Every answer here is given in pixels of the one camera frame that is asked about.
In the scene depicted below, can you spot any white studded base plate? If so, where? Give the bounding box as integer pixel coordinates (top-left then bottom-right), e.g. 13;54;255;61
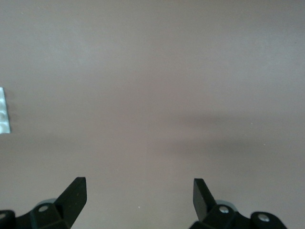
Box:
0;86;12;135

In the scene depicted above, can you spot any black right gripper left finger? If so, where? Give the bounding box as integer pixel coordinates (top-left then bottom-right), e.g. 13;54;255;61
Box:
0;177;87;229

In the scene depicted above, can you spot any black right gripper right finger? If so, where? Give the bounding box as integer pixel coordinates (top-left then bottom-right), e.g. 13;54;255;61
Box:
189;178;289;229

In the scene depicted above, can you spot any brown table cover mat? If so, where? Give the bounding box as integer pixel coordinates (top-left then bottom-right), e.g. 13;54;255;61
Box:
0;0;305;229

